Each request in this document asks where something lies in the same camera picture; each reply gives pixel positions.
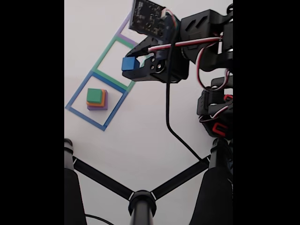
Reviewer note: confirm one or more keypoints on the blue tape square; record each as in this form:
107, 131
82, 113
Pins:
78, 92

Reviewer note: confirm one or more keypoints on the small blue cube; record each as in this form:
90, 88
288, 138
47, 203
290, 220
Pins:
127, 63

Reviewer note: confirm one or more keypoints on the green cube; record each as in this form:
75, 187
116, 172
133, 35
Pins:
95, 95

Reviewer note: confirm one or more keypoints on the purple tape square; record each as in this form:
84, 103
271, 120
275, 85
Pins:
125, 28

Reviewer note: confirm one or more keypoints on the red table clamp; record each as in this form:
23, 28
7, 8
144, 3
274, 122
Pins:
219, 129

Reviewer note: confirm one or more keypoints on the orange cube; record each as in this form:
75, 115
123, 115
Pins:
103, 99

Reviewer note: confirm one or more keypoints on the large purple cube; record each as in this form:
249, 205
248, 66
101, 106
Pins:
106, 104

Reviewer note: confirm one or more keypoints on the black tripod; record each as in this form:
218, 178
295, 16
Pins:
141, 206

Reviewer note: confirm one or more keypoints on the black gripper camera board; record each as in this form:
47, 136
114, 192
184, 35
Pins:
150, 17

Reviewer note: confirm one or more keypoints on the green tape square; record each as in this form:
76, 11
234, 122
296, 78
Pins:
103, 55

